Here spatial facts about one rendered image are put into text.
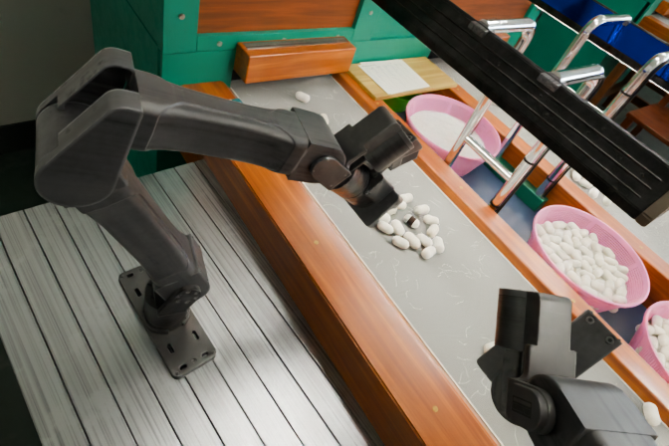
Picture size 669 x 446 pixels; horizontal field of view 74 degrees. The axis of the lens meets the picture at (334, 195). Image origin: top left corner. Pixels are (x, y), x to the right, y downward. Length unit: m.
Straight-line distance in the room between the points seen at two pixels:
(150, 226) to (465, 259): 0.61
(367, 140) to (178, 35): 0.54
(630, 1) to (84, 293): 3.27
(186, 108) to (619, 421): 0.44
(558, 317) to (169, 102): 0.41
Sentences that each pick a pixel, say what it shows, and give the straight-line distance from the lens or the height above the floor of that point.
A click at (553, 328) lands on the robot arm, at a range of 0.48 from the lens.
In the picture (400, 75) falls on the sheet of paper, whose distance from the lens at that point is 1.31.
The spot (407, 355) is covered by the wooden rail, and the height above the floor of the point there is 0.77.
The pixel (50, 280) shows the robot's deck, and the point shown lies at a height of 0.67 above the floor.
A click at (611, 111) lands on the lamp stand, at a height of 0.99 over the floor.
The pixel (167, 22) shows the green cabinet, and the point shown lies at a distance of 0.97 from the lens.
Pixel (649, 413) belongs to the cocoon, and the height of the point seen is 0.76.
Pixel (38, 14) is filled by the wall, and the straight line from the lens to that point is 1.78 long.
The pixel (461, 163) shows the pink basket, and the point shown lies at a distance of 1.15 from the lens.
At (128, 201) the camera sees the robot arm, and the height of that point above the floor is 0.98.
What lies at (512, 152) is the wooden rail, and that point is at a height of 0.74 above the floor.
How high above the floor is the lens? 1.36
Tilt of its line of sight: 43 degrees down
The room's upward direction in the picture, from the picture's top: 22 degrees clockwise
